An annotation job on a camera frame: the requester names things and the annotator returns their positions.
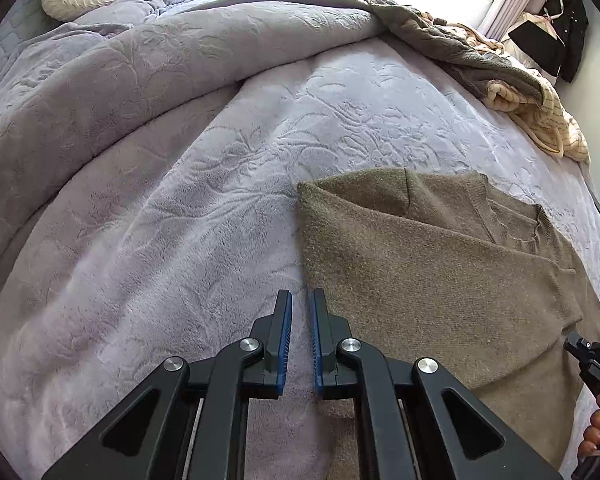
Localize lavender embossed bed blanket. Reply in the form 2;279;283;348
0;0;600;479

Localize black hanging clothes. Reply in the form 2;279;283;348
503;0;588;82

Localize grey-green knit garment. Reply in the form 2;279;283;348
364;0;543;104

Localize olive brown knit sweater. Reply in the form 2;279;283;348
298;168;600;466

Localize cream striped knit garment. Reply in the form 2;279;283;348
422;13;591;165

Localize grey quilted headboard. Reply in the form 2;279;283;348
0;0;54;73

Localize person's right hand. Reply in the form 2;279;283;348
577;395;600;460

